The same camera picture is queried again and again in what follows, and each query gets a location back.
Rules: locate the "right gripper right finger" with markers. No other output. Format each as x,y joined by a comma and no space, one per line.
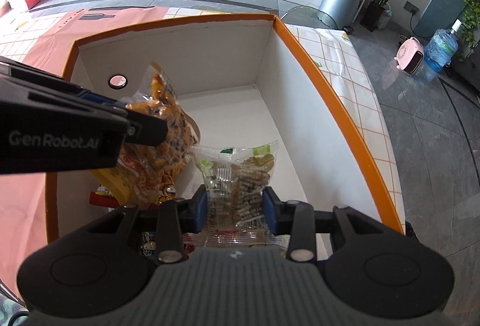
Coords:
302,223

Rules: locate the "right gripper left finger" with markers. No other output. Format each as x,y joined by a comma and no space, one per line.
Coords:
159,232

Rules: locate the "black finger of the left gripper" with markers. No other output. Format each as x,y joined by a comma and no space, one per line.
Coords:
143,129

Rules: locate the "blue water bottle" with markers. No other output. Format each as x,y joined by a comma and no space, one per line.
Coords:
441,48

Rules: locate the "clear green snack bag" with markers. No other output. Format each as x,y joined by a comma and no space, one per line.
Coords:
234,178

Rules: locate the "pink paper mat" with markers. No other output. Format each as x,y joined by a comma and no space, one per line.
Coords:
56,48

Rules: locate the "orange white storage box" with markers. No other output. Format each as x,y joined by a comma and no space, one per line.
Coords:
246,81

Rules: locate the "orange peanut snack bag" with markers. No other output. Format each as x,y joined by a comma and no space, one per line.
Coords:
145,175

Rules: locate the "pink small heater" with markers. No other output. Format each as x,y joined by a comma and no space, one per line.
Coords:
410,56

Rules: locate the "red snack bag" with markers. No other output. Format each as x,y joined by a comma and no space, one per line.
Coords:
111,246

